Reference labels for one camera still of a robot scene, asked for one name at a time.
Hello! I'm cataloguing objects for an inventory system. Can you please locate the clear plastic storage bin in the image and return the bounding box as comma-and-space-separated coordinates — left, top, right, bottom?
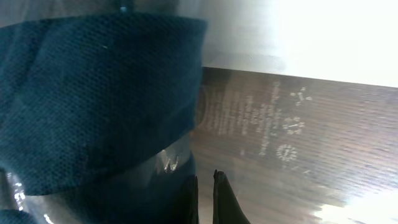
1, 1, 397, 223

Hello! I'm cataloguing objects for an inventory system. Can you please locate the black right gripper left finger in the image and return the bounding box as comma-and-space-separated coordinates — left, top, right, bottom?
174, 175, 199, 224

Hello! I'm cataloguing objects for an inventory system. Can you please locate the blue shirt bundle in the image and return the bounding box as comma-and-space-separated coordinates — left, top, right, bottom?
1, 12, 207, 223

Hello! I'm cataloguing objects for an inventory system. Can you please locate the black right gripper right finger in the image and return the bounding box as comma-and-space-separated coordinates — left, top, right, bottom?
213, 170, 250, 224

